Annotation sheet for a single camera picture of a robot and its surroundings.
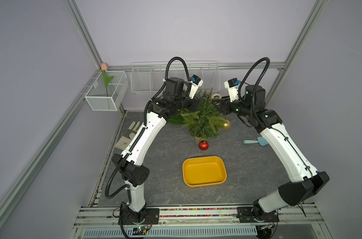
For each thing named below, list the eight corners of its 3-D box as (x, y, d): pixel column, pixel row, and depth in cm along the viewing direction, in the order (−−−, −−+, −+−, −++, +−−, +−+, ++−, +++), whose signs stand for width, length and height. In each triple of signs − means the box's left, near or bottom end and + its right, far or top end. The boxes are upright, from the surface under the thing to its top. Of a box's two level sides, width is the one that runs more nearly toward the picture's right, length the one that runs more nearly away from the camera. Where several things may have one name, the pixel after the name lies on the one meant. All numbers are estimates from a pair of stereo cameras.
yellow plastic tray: (182, 188, 85) (182, 184, 80) (183, 160, 95) (183, 156, 90) (226, 188, 84) (228, 184, 80) (221, 160, 95) (223, 156, 90)
